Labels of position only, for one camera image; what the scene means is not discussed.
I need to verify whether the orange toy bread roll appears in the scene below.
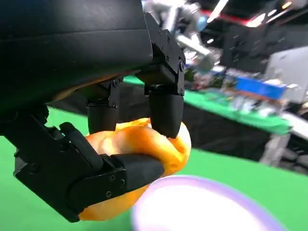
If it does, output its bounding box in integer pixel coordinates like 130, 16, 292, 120
54, 76, 192, 222

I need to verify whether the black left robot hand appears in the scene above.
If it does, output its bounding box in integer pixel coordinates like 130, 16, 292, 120
0, 0, 186, 223

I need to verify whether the green table cloth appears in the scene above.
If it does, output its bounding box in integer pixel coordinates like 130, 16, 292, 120
0, 105, 308, 231

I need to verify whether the blue box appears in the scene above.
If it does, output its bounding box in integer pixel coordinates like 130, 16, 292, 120
234, 77, 287, 101

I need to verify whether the lilac plate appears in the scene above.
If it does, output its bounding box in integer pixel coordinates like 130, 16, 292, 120
131, 175, 288, 231

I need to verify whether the grey flat panel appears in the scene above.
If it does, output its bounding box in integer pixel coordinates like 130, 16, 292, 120
261, 45, 308, 109

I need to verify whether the green cloth on workshop desk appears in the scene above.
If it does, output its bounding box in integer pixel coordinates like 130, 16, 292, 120
124, 76, 293, 136

